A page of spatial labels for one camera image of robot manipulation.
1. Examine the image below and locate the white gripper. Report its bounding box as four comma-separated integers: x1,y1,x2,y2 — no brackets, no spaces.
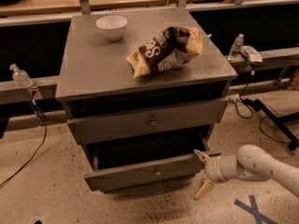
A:
193,149,227,200

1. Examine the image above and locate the grey drawer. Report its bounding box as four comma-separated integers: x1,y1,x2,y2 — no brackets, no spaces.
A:
83,126,222,192
68,98,228,145

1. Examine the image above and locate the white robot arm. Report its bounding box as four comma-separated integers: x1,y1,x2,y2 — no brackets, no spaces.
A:
194,145,299,200

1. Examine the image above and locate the grey drawer cabinet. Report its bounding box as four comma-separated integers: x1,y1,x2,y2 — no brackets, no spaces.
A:
54,7,238,193

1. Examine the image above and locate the grey top drawer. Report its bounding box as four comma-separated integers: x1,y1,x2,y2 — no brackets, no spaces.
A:
68,98,228,145

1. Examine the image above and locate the blue tape cross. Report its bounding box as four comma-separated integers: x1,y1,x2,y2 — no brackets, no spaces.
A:
234,195,277,224

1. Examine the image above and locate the black stand leg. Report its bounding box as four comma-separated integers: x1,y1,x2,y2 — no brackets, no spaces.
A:
243,99,299,150

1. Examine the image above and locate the crumpled white paper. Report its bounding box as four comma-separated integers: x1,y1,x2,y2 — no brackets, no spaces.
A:
240,46,263,63

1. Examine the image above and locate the brown yellow chip bag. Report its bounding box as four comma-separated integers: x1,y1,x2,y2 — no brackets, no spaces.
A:
126,26,203,77

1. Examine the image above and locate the clear plastic water bottle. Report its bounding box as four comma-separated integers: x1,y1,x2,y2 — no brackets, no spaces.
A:
228,34,244,61

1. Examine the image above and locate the white ceramic bowl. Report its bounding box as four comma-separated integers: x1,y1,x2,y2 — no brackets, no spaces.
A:
96,15,128,41

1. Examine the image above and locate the clear pump sanitizer bottle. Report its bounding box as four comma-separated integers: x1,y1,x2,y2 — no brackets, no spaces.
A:
9,63,33,88

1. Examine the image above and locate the black floor cable right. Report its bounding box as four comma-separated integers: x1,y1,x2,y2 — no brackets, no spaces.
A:
234,68,291,145

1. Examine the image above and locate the black floor cable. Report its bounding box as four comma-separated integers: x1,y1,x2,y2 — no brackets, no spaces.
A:
0,87,49,189
234,68,291,145

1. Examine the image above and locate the grey metal rail right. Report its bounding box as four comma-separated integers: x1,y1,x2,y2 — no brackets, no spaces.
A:
231,47,299,73

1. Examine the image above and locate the grey metal rail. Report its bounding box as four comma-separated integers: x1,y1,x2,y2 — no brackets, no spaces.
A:
0,76,59,105
231,47,299,73

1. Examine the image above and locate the black floor cable left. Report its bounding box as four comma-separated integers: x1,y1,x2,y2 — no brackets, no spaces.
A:
0,87,49,189

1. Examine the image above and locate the grey metal rail left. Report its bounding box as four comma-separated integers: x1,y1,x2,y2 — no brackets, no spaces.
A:
0,76,59,105

